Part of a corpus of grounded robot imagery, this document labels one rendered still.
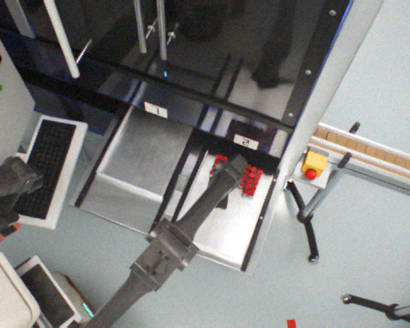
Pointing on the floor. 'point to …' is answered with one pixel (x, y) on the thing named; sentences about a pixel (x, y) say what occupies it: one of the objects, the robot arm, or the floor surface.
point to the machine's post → (330, 78)
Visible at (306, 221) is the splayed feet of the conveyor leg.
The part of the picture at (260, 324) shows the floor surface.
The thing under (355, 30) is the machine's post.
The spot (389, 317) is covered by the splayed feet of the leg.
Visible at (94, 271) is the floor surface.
